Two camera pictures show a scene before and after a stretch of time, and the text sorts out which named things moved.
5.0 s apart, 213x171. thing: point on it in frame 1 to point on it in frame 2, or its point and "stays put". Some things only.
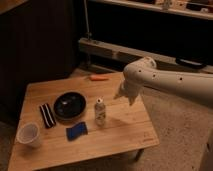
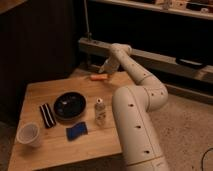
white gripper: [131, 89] to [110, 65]
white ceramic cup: [29, 135] stays put
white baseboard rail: [126, 51] stays put
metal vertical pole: [89, 35] stays put
